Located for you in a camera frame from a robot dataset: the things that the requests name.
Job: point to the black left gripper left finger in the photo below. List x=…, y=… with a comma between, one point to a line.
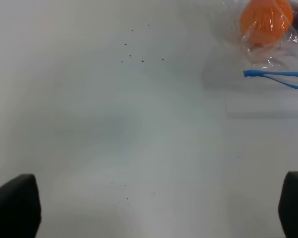
x=20, y=208

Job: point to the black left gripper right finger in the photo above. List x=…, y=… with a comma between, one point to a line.
x=288, y=205

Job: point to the clear zip bag blue seal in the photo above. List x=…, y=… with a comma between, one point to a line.
x=277, y=61

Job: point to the orange fruit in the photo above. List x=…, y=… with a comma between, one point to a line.
x=264, y=22

